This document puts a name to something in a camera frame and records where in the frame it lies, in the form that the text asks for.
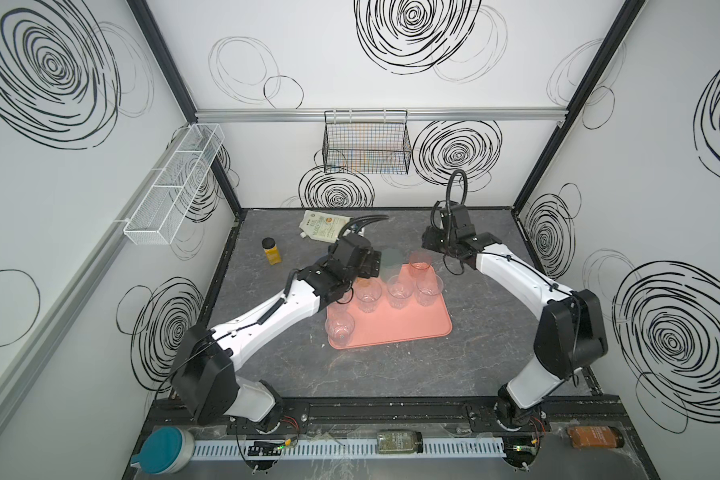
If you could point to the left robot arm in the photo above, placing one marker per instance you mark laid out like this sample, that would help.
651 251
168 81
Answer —
204 374

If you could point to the yellow spice jar black lid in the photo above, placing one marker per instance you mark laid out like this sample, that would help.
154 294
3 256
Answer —
271 250

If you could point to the white slotted cable duct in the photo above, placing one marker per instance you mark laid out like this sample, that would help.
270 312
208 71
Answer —
363 449

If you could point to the teal lidded container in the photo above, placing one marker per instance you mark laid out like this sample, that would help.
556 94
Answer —
165 451

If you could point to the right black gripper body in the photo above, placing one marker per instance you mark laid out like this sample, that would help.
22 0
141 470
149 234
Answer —
435 241

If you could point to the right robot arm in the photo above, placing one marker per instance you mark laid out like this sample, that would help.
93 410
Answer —
570 335

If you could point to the teal green plastic cup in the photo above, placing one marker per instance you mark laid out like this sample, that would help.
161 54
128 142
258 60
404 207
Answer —
392 260

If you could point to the black mounting rail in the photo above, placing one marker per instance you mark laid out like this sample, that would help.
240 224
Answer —
305 415

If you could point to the pink plastic tray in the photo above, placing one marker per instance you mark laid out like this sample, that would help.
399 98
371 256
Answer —
387 325

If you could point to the clear short glass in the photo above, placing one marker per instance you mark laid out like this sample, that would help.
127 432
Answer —
399 291
367 293

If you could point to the black wire basket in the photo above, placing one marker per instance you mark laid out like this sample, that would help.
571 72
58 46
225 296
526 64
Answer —
366 141

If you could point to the pink translucent plastic cup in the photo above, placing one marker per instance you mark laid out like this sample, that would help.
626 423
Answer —
419 263

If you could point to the white mesh wall shelf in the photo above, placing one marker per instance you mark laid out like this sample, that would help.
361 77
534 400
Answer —
166 204

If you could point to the white green sugar pouch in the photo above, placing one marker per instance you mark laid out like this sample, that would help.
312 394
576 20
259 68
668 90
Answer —
320 226

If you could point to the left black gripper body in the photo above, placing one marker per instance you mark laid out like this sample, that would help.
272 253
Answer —
366 260

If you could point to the clear ribbed plastic cup back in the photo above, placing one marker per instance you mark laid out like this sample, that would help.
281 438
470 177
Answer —
340 328

